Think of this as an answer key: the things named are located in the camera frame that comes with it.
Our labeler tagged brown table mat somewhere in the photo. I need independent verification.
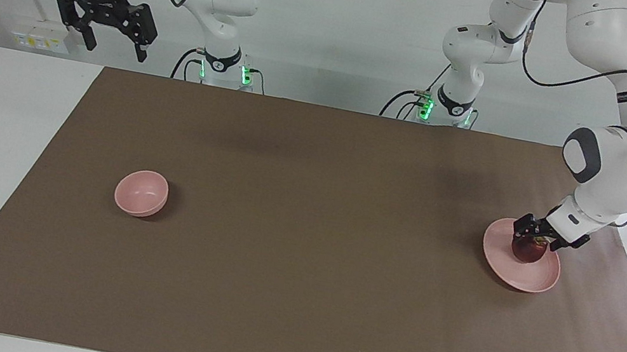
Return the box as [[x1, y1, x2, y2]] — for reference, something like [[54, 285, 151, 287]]
[[0, 48, 627, 352]]

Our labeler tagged black base cable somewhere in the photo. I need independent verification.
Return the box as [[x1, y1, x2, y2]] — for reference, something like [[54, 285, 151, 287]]
[[170, 45, 206, 84], [246, 67, 269, 95], [394, 57, 453, 127], [379, 84, 432, 124]]

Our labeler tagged white wall outlet box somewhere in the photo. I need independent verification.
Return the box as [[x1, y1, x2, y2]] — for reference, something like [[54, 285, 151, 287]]
[[10, 16, 73, 56]]

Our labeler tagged pink plate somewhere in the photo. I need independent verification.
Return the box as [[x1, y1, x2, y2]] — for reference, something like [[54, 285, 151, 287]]
[[475, 214, 569, 298]]

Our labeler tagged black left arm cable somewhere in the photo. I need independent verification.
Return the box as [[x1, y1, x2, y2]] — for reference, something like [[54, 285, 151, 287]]
[[494, 17, 627, 231]]

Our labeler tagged pink bowl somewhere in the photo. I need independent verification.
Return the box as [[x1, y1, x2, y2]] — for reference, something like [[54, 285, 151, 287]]
[[111, 165, 173, 222]]

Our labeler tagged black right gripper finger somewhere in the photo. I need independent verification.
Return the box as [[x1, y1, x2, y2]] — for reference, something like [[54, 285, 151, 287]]
[[76, 22, 100, 52], [131, 41, 150, 65]]

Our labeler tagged dark red apple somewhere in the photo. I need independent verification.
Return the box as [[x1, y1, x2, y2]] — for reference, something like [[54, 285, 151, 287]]
[[509, 232, 549, 267]]

